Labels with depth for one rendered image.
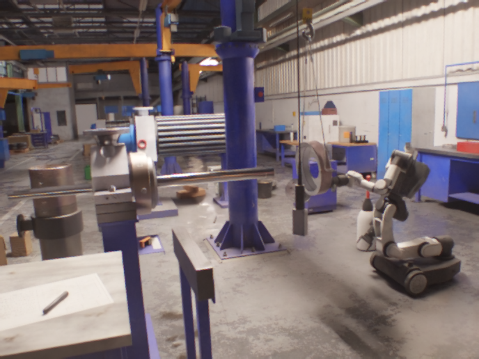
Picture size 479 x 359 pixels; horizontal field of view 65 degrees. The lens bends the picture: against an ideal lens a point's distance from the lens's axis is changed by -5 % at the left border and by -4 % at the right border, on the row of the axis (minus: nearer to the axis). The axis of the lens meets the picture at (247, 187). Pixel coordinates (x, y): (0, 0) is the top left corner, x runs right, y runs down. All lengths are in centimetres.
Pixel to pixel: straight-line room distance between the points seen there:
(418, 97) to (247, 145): 381
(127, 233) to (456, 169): 503
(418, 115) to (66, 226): 559
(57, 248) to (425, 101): 590
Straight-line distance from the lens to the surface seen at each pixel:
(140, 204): 225
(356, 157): 825
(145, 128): 579
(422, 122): 715
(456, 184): 626
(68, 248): 379
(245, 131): 402
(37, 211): 377
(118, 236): 209
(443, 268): 361
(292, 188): 293
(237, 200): 412
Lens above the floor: 149
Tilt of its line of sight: 11 degrees down
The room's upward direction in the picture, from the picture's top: 2 degrees counter-clockwise
